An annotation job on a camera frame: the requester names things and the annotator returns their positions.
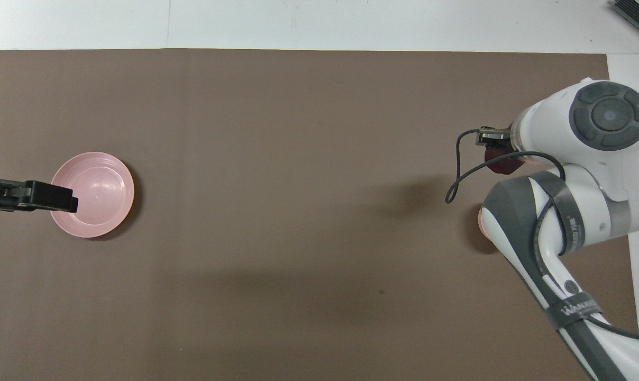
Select dark red apple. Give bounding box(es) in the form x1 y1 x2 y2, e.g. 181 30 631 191
484 145 525 176

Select pink plate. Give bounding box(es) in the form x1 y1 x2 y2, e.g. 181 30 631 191
50 152 135 238

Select brown table mat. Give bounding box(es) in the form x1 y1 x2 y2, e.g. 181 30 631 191
0 49 639 381

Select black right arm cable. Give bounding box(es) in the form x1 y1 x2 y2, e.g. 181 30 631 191
445 129 639 344

